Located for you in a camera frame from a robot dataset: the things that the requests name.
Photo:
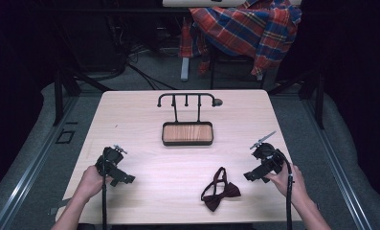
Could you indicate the black metal stand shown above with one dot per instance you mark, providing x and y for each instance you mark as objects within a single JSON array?
[
  {"x": 58, "y": 96},
  {"x": 320, "y": 102}
]

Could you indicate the white table leg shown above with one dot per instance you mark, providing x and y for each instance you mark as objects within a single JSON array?
[{"x": 185, "y": 68}]

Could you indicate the dark red bow tie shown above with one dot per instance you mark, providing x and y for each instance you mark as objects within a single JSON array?
[{"x": 221, "y": 193}]

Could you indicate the black chair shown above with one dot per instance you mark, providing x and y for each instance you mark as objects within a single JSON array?
[{"x": 229, "y": 64}]

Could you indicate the grey round table grommet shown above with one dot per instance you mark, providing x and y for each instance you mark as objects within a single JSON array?
[{"x": 218, "y": 102}]

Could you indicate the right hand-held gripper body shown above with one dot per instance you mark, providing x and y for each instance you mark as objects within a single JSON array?
[{"x": 270, "y": 159}]

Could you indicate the black hook rack wooden tray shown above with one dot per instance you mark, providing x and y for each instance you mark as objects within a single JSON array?
[{"x": 187, "y": 133}]

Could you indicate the red blue plaid shirt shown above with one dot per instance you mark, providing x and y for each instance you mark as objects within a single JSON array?
[{"x": 251, "y": 28}]

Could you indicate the grey tape strip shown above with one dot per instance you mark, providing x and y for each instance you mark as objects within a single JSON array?
[{"x": 58, "y": 207}]

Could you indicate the person's left hand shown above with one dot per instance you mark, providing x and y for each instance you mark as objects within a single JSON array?
[{"x": 92, "y": 183}]

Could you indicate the aluminium floor rail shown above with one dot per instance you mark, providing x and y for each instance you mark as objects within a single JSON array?
[
  {"x": 337, "y": 169},
  {"x": 31, "y": 169}
]

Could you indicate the person's right hand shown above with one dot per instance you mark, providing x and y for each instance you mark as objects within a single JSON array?
[{"x": 289, "y": 185}]

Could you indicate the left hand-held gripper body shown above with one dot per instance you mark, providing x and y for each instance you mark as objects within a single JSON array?
[{"x": 111, "y": 159}]

